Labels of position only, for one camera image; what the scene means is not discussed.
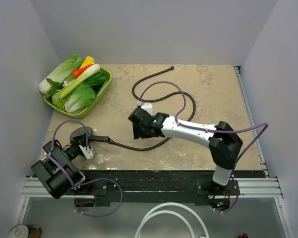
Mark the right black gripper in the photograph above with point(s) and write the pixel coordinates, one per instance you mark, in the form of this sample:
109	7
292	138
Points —
138	132

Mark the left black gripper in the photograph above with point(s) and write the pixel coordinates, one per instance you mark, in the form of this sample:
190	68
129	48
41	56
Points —
80	140

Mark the grey shower head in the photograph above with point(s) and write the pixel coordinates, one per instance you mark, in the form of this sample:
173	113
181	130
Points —
91	136

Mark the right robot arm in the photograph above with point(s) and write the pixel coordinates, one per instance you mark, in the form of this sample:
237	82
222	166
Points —
223	143

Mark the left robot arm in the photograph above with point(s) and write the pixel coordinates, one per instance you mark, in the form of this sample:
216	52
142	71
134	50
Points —
56	171

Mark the green lettuce toy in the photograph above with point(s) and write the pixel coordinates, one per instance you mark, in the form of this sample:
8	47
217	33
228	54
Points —
82	96

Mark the dark green vegetable toy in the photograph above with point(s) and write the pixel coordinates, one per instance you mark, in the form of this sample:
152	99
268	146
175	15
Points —
96	80

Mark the green plastic tray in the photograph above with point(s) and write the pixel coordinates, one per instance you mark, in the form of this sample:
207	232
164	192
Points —
99	90

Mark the orange carrot toy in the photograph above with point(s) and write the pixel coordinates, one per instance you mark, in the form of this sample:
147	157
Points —
79	71

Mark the white leek toy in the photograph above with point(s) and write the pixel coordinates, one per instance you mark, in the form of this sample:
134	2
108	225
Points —
90	71

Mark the napa cabbage toy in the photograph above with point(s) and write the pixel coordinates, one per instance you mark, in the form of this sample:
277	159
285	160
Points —
60	72

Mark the yellow pepper toy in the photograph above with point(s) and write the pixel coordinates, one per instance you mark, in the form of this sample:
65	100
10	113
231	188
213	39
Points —
88	61

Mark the tin can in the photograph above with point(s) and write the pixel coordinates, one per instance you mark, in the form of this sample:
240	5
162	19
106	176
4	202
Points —
25	231

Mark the red small object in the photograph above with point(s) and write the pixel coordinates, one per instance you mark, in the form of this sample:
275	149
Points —
243	236

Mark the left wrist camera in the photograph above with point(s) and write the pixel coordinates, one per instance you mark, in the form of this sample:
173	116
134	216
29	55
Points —
88	152

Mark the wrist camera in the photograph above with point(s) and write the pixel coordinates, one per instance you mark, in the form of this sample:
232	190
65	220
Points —
88	152
146	106

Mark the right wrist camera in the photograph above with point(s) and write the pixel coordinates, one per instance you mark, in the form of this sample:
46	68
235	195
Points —
146	106

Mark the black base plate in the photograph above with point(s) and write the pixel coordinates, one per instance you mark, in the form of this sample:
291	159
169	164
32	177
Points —
140	187

